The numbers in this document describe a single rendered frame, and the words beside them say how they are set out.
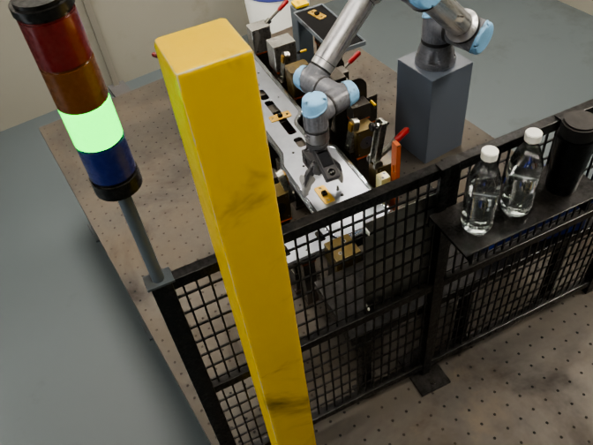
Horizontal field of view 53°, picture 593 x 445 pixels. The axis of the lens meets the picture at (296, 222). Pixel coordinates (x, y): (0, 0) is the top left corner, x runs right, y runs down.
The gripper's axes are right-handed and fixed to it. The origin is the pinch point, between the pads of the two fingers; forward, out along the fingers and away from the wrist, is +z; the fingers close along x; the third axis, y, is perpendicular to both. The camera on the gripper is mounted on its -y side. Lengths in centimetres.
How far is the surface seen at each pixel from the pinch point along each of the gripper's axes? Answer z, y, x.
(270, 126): 1.7, 42.9, 0.7
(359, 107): -9.9, 21.5, -25.6
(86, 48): -99, -58, 56
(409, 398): 32, -62, 5
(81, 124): -90, -59, 60
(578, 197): -41, -69, -28
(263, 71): 2, 79, -12
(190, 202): 32, 52, 37
